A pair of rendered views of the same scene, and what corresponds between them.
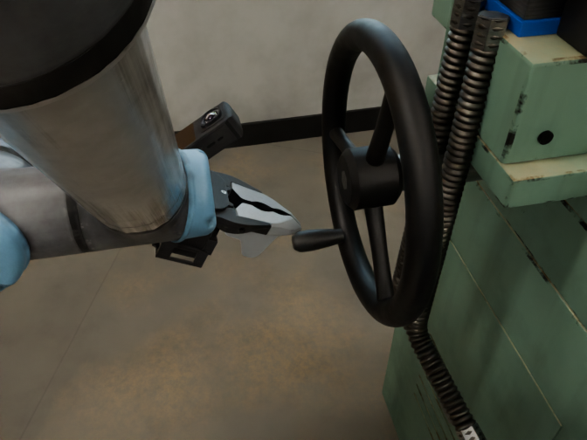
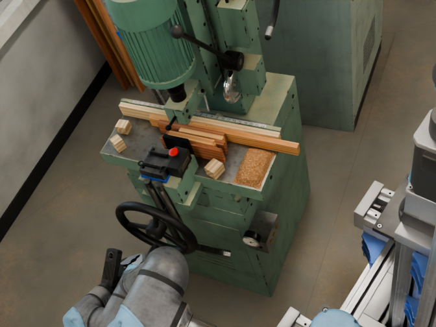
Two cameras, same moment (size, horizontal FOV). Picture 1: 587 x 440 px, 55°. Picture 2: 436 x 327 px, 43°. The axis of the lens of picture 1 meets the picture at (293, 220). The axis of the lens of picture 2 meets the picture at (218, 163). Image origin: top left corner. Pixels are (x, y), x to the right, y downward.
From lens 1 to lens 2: 130 cm
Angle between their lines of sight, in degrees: 28
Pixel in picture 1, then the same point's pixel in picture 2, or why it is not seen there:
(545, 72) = (178, 187)
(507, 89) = (173, 193)
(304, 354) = not seen: hidden behind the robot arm
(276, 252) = (84, 270)
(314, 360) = not seen: hidden behind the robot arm
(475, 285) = (189, 217)
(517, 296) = (203, 213)
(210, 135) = (117, 259)
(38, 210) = not seen: hidden behind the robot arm
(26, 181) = (115, 306)
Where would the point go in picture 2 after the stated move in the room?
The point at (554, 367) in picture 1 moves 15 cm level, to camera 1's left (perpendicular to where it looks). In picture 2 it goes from (226, 221) to (202, 255)
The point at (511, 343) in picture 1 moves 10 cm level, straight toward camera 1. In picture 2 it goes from (212, 223) to (222, 245)
